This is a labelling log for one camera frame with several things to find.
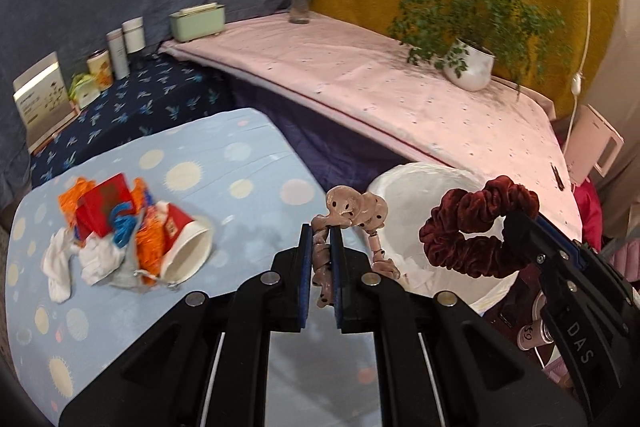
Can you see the red paper packet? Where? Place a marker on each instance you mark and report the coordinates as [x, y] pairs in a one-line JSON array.
[[102, 204]]

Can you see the light blue dotted tablecloth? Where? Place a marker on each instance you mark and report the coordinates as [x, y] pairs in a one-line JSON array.
[[225, 187]]

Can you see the dark red bag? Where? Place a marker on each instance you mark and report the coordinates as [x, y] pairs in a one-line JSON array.
[[500, 302]]

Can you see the white trash bin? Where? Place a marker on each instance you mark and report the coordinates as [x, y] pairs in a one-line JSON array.
[[415, 179]]

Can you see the white plant pot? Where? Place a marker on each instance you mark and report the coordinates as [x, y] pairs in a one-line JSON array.
[[472, 67]]

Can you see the wooden jointed figure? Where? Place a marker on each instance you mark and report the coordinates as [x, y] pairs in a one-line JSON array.
[[345, 204]]

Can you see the pink sheet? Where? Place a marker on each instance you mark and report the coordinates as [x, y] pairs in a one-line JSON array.
[[375, 77]]

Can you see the orange printed tin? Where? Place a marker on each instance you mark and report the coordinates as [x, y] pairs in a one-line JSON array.
[[101, 69]]

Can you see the tall white bottle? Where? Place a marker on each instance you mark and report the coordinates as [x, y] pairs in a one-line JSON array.
[[119, 54]]

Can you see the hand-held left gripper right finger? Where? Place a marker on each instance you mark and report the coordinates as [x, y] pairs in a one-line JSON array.
[[336, 267]]

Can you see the purple cloth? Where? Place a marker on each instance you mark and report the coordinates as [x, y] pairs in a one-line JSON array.
[[310, 142]]

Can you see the red and white paper cup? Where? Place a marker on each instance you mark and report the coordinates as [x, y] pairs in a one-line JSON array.
[[187, 252]]

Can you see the green leafy plant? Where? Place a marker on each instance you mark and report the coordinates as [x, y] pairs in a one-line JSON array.
[[450, 2]]

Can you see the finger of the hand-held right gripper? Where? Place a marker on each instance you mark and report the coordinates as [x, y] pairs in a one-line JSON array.
[[565, 239], [530, 237]]

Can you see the dark red velvet scrunchie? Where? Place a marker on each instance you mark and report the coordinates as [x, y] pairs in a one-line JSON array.
[[460, 204]]

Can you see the black clip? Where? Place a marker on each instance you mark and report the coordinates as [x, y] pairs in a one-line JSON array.
[[556, 177]]

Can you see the pale green box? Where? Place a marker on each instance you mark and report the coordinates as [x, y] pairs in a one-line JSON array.
[[197, 24]]

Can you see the green and white packet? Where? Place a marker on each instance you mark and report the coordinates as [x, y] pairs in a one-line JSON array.
[[84, 93]]

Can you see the blue mesh net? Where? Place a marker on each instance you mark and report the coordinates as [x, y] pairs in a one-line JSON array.
[[125, 227]]

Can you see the red cloth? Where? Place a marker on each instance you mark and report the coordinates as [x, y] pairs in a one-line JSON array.
[[590, 207]]

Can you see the white printed carton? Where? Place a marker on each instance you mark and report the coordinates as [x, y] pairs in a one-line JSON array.
[[42, 99]]

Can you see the dark blue printed cloth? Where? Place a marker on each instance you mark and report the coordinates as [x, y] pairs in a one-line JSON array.
[[150, 102]]

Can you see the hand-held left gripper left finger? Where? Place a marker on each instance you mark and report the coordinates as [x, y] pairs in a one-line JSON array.
[[305, 257]]

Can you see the short white jar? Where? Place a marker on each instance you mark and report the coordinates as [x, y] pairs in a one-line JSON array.
[[134, 37]]

